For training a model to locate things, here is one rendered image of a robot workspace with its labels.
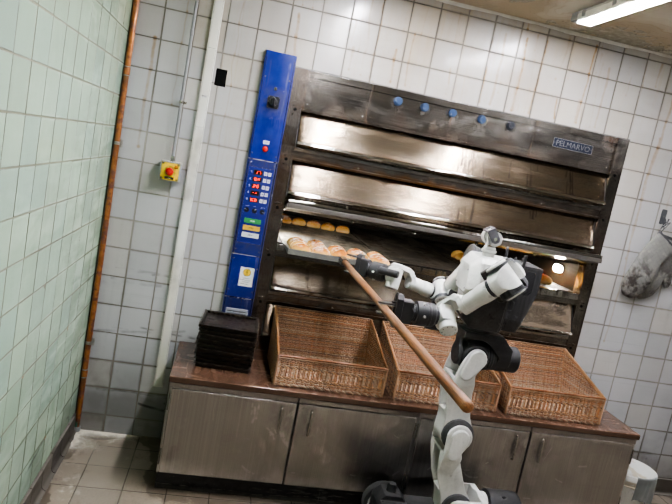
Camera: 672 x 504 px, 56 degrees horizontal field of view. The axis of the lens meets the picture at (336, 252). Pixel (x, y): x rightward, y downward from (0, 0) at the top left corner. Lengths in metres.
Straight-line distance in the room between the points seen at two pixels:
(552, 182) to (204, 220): 1.94
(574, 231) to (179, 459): 2.47
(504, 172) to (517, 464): 1.55
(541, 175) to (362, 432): 1.73
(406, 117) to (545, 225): 1.02
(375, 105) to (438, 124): 0.36
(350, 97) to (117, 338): 1.77
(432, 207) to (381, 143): 0.45
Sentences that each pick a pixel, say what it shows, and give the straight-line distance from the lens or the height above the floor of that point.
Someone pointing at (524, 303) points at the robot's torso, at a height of 1.25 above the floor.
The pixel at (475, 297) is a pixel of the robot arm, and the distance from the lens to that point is 2.25.
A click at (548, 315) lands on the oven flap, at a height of 1.02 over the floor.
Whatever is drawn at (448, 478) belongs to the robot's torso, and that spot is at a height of 0.42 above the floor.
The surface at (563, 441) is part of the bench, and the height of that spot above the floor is 0.49.
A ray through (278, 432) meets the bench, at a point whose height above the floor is 0.37.
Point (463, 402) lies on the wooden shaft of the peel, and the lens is 1.49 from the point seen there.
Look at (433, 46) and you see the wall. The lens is 3.55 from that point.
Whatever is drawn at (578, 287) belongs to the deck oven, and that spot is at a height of 1.21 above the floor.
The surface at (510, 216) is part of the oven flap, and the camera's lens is 3.72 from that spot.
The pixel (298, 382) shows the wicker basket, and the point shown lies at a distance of 3.09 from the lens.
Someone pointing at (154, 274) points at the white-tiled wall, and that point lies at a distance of 3.46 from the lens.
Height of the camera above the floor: 1.68
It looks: 8 degrees down
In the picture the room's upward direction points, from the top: 11 degrees clockwise
